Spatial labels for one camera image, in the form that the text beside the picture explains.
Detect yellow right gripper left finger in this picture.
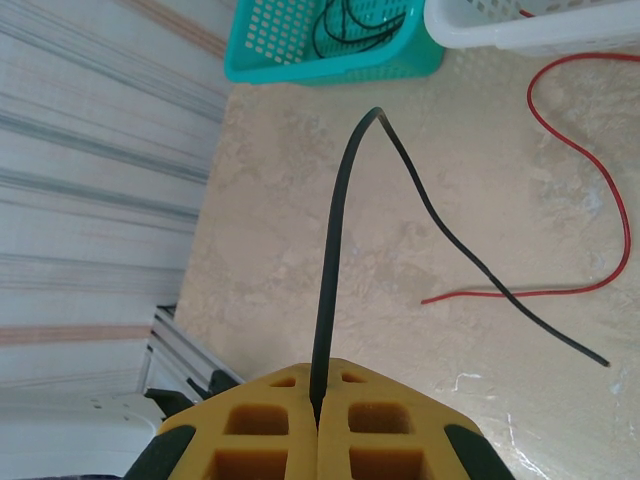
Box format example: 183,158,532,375
122,363,319,480

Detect black cable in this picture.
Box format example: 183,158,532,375
324,0,407,51
308,106,611,419
312,0,351,57

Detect aluminium table frame rail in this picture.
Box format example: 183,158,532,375
144,303,246,406

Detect white perforated plastic basket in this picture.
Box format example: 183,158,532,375
423,0,640,57

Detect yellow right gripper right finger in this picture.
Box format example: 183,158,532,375
317,356,516,480

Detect black mounting bracket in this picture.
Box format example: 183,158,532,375
144,370,242,417

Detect teal perforated plastic basket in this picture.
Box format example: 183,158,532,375
223,0,446,87

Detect white plastic housing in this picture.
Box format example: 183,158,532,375
0,389,166,480

